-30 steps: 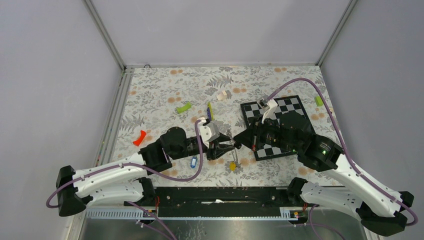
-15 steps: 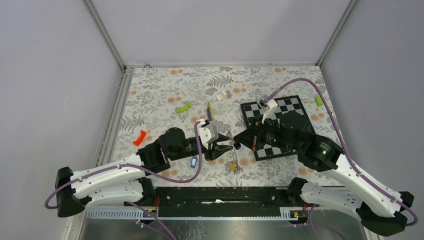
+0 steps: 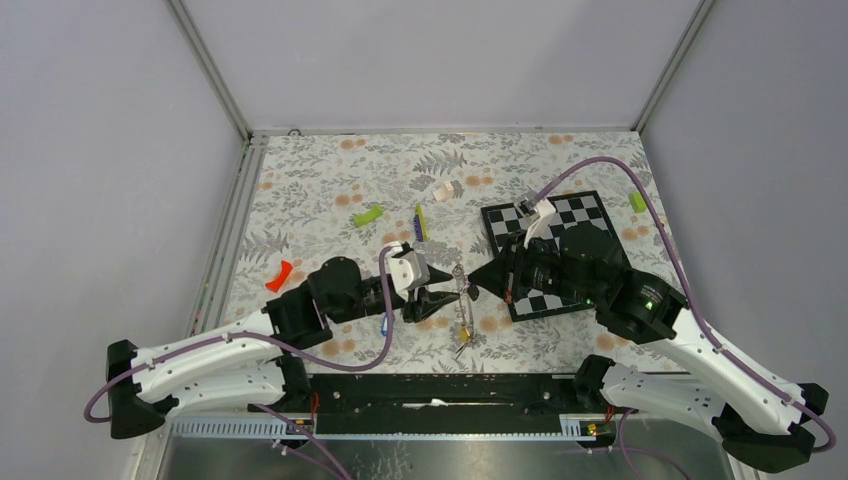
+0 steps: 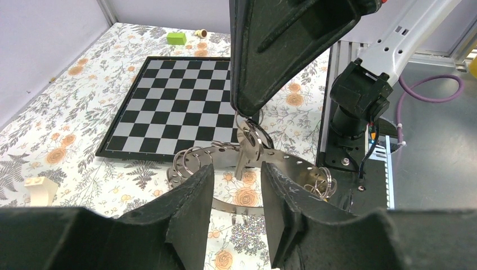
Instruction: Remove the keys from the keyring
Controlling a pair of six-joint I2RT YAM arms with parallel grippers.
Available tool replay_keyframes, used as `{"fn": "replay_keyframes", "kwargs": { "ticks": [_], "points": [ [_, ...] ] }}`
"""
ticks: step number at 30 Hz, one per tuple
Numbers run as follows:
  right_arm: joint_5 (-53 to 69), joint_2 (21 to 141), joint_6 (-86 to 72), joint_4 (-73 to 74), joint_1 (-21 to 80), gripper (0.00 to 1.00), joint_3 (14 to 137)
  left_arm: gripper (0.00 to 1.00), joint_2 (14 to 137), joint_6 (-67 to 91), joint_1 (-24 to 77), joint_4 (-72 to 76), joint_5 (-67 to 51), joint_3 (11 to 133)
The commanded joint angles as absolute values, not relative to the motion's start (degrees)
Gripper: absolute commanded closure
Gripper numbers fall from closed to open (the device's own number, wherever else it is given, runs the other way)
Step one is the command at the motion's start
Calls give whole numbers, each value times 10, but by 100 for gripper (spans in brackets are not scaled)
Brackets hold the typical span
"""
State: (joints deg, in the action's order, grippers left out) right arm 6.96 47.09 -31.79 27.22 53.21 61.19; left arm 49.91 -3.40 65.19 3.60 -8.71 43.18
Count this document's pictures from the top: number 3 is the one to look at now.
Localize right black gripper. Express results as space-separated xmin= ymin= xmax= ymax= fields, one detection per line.
xmin=467 ymin=228 xmax=601 ymax=307

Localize small keys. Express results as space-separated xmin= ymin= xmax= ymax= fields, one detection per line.
xmin=453 ymin=321 xmax=474 ymax=360

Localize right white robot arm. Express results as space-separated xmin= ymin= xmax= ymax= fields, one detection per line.
xmin=469 ymin=224 xmax=829 ymax=473

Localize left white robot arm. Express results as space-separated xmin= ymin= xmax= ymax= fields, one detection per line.
xmin=105 ymin=252 xmax=459 ymax=439

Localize purple yellow toy brick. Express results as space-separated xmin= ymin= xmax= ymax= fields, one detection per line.
xmin=413 ymin=204 xmax=428 ymax=242

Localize small beige wooden block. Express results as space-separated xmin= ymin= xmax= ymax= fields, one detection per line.
xmin=433 ymin=182 xmax=456 ymax=202

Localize green curved block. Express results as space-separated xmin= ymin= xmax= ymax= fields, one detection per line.
xmin=352 ymin=204 xmax=383 ymax=228

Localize black white chessboard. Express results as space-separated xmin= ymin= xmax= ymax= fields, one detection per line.
xmin=481 ymin=191 xmax=619 ymax=324

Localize red curved block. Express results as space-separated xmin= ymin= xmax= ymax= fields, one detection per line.
xmin=265 ymin=260 xmax=293 ymax=293

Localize small green block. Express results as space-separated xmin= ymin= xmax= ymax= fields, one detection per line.
xmin=628 ymin=191 xmax=648 ymax=214

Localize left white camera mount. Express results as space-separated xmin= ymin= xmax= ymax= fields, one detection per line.
xmin=386 ymin=241 xmax=431 ymax=298

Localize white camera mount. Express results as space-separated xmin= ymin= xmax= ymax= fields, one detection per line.
xmin=516 ymin=197 xmax=557 ymax=249
xmin=386 ymin=241 xmax=431 ymax=298

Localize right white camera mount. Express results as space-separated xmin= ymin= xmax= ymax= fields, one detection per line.
xmin=516 ymin=197 xmax=557 ymax=249

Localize white slotted cable duct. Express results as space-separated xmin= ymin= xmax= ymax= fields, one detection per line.
xmin=171 ymin=410 xmax=596 ymax=442

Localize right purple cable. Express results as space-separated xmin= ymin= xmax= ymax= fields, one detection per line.
xmin=533 ymin=156 xmax=837 ymax=453

